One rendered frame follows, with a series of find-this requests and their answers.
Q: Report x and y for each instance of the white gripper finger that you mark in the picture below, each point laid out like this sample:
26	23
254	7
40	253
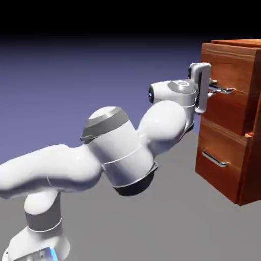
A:
212	82
211	93

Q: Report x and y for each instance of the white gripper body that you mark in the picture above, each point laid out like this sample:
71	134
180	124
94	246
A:
204	87

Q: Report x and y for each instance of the wooden drawer front with knot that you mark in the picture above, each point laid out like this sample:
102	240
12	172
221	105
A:
228	67

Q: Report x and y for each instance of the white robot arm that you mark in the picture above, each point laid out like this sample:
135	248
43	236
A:
120	140

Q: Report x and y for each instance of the brown wooden cabinet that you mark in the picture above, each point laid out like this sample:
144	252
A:
250	122

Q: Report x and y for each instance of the plain wooden drawer front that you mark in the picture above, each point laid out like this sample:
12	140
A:
218	150

